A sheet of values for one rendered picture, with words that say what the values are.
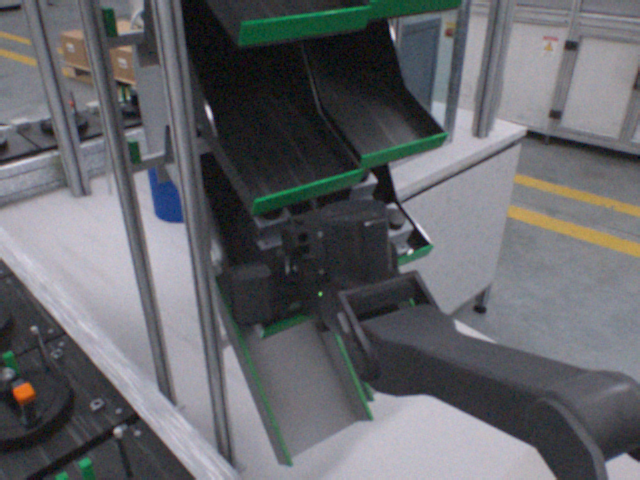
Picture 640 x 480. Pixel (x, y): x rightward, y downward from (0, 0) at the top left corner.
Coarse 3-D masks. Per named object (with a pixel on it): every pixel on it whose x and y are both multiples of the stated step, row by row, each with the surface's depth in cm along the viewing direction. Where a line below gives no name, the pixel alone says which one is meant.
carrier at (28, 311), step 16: (0, 288) 109; (16, 288) 109; (0, 304) 102; (16, 304) 105; (32, 304) 105; (0, 320) 98; (16, 320) 101; (32, 320) 101; (48, 320) 101; (0, 336) 97; (16, 336) 98; (32, 336) 98; (48, 336) 98; (0, 352) 95; (16, 352) 95
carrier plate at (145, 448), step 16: (128, 432) 81; (144, 432) 81; (96, 448) 78; (112, 448) 78; (128, 448) 78; (144, 448) 78; (160, 448) 78; (96, 464) 76; (112, 464) 76; (144, 464) 76; (160, 464) 76; (176, 464) 76
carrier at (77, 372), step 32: (32, 352) 94; (64, 352) 94; (0, 384) 81; (32, 384) 86; (64, 384) 86; (96, 384) 88; (0, 416) 81; (64, 416) 83; (96, 416) 83; (128, 416) 83; (0, 448) 78; (32, 448) 78; (64, 448) 78
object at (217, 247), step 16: (208, 160) 78; (176, 176) 73; (208, 176) 77; (224, 176) 77; (208, 192) 75; (224, 192) 76; (208, 208) 66; (224, 208) 74; (240, 208) 75; (288, 208) 77; (304, 208) 74; (208, 224) 68; (224, 224) 73; (224, 240) 71; (240, 240) 72; (224, 256) 67; (240, 256) 70; (224, 272) 68; (272, 320) 66; (288, 320) 64; (304, 320) 67
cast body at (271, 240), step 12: (240, 216) 70; (264, 216) 67; (276, 216) 67; (288, 216) 68; (240, 228) 72; (252, 228) 68; (264, 228) 67; (276, 228) 68; (252, 240) 69; (264, 240) 69; (276, 240) 69; (252, 252) 70; (264, 252) 69; (276, 252) 70
